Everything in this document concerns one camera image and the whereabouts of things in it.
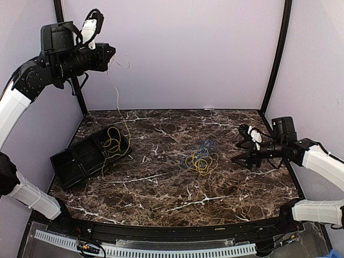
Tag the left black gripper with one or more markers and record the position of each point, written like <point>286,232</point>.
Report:
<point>104,55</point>

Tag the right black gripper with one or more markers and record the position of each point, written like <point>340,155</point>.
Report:
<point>248,156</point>

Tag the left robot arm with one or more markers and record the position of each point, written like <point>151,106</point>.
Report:
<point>48,124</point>

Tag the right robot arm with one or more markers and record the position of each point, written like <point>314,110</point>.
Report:
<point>305,153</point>

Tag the black compartment tray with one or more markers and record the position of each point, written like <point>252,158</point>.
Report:
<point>89,156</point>

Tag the blue object at corner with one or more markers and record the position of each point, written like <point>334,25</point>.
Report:
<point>333,254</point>

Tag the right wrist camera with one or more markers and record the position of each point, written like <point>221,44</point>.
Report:
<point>253,134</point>

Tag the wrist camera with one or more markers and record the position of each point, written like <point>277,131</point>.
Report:
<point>92,26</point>
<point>253,134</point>

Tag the left black frame post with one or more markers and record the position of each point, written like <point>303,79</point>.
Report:
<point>74,79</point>

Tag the black frame post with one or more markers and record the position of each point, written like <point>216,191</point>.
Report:
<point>74,79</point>
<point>278,56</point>

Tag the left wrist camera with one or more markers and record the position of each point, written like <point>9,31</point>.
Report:
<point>92,26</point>

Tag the black front rail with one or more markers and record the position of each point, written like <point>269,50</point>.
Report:
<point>261,231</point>

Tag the white slotted cable duct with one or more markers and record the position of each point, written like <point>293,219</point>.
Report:
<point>126,248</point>

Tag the right black frame post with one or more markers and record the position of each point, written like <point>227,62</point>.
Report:
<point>278,56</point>

